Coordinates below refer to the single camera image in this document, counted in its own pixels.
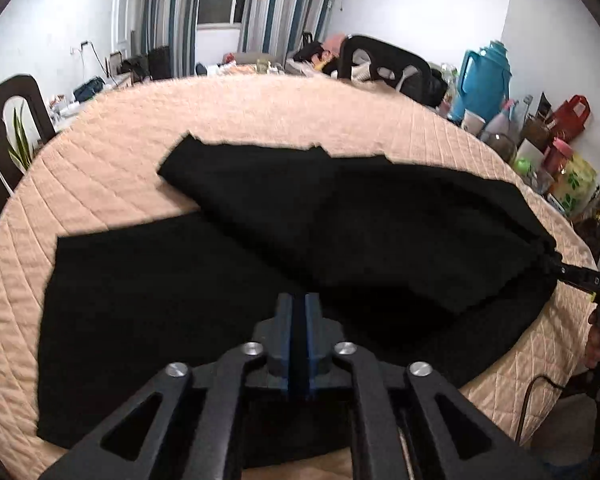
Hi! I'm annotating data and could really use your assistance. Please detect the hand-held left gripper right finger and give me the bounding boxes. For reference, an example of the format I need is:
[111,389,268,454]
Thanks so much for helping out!
[304,293,551,480]

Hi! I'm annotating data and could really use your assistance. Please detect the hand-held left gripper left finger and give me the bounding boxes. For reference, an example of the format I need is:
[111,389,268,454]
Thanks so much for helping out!
[40,293,296,480]

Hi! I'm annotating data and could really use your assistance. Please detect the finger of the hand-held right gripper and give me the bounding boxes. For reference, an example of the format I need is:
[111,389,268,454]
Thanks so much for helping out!
[539,246,570,280]

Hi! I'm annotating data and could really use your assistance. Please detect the black pants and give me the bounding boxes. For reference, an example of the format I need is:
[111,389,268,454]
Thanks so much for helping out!
[36,131,561,466]

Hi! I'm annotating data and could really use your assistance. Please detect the green floral bag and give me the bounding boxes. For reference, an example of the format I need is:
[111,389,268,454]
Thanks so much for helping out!
[550,152,598,218]

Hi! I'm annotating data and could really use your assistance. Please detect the pink lidded tumbler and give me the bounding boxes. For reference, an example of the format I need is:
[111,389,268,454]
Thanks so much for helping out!
[544,137,573,186]

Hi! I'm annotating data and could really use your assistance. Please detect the glass jar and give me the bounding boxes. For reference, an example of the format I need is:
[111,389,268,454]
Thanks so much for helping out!
[480,130,518,161]

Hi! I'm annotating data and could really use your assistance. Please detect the brown paper bag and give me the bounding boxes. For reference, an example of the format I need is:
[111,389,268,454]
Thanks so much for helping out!
[519,92,553,153]

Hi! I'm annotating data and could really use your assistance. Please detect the red gift bag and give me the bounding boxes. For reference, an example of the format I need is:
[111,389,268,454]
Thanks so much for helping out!
[547,94,592,143]

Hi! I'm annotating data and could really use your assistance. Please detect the purple spray bottle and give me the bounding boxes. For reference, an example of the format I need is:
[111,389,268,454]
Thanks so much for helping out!
[485,100,518,136]

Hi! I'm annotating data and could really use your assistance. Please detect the white cup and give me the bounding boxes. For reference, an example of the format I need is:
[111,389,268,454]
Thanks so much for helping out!
[461,110,487,136]

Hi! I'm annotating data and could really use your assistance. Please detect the blue thermos jug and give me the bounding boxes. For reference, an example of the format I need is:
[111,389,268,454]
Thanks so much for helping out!
[450,40,512,123]

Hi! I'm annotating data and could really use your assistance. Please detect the peach quilted table cover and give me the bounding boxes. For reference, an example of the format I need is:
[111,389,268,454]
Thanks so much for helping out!
[0,74,598,480]

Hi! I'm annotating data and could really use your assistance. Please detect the grey sofa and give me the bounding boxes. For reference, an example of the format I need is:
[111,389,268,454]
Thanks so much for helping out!
[235,32,348,80]

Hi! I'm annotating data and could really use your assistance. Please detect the black plastic chair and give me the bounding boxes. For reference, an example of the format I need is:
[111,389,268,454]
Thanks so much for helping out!
[336,34,448,108]
[0,74,58,206]

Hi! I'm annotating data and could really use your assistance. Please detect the black suitcase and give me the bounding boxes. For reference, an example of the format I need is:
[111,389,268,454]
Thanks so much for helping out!
[147,46,173,81]

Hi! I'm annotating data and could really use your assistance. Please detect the black handbag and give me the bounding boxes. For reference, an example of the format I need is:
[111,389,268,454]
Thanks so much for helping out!
[120,55,151,83]

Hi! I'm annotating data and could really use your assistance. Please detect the white side cabinet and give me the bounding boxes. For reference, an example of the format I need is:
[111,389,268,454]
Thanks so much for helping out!
[50,72,131,126]

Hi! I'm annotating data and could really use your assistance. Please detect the dark blue bag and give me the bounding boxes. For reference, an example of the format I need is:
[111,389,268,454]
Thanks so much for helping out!
[72,76,106,103]

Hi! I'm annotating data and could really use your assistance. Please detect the green potted plant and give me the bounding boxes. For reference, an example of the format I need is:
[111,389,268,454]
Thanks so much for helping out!
[7,105,38,171]

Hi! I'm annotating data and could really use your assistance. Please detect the striped curtain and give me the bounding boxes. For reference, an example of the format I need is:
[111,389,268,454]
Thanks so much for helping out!
[141,0,203,78]
[237,0,338,56]

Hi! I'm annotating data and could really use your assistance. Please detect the black cable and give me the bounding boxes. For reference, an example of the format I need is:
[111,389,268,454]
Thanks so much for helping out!
[522,375,568,443]

